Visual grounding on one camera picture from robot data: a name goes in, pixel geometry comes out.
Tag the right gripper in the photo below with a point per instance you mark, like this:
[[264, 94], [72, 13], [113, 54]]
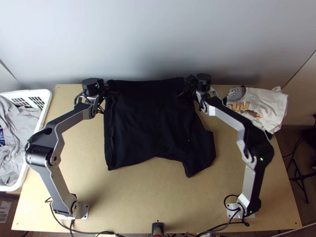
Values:
[[191, 87]]

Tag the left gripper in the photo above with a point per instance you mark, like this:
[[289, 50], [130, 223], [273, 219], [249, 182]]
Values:
[[102, 86]]

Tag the black t-shirt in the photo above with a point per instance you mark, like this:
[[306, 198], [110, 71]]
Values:
[[150, 123]]

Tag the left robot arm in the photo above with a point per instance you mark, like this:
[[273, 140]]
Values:
[[49, 153]]

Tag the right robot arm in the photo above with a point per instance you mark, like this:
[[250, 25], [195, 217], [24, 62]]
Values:
[[254, 158]]

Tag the white laundry basket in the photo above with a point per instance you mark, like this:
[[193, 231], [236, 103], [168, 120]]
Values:
[[43, 108]]

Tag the pile of folded clothes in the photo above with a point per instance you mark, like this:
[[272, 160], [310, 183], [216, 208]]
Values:
[[261, 108]]

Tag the heap of clothes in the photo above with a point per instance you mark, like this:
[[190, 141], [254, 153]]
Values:
[[17, 138]]

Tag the black tripod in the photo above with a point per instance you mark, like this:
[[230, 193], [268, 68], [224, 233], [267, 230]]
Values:
[[300, 175]]

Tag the cardboard box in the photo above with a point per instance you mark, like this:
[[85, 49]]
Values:
[[7, 209]]

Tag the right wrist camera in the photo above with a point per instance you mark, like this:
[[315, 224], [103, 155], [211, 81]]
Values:
[[191, 78]]

